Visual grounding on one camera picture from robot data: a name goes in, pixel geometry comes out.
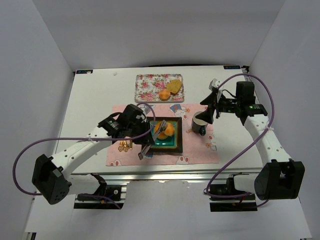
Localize dark green mug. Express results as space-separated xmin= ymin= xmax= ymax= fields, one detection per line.
xmin=191 ymin=111 xmax=208 ymax=136

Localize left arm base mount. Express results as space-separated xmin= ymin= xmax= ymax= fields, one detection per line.
xmin=73 ymin=182 xmax=127 ymax=210

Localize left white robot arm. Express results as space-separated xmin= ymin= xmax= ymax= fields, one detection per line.
xmin=32 ymin=103 xmax=154 ymax=205

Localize silver metal tongs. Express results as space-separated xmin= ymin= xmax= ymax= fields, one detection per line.
xmin=138 ymin=120 xmax=167 ymax=160

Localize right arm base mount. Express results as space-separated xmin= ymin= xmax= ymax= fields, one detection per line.
xmin=209 ymin=174 xmax=258 ymax=213

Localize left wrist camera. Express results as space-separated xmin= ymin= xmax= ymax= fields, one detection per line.
xmin=139 ymin=104 xmax=151 ymax=115

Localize floral rectangular tray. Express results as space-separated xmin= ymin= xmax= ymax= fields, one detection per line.
xmin=134 ymin=73 xmax=185 ymax=103

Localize brown bread slice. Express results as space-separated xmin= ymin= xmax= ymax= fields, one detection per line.
xmin=166 ymin=79 xmax=182 ymax=94

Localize gold knife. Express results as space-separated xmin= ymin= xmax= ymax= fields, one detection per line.
xmin=127 ymin=140 xmax=133 ymax=150

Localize orange donut bread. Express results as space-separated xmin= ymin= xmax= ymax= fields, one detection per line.
xmin=154 ymin=122 xmax=168 ymax=140

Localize black teal square plate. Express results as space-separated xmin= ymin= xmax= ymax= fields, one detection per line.
xmin=148 ymin=117 xmax=183 ymax=154

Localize gold fork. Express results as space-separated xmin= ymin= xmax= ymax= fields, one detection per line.
xmin=118 ymin=140 xmax=129 ymax=152

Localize pink cartoon placemat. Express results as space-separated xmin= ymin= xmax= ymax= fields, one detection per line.
xmin=106 ymin=103 xmax=219 ymax=167

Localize round bun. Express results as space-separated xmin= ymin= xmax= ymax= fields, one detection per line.
xmin=163 ymin=122 xmax=175 ymax=137
xmin=158 ymin=89 xmax=171 ymax=101

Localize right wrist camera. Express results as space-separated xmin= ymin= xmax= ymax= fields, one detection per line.
xmin=208 ymin=78 xmax=221 ymax=91

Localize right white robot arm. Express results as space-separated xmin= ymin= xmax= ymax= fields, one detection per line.
xmin=195 ymin=79 xmax=305 ymax=200

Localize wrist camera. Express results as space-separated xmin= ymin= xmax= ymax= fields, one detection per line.
xmin=208 ymin=78 xmax=221 ymax=91
xmin=139 ymin=104 xmax=151 ymax=115

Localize aluminium table frame rail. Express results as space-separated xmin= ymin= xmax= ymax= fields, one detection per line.
xmin=94 ymin=167 xmax=261 ymax=183

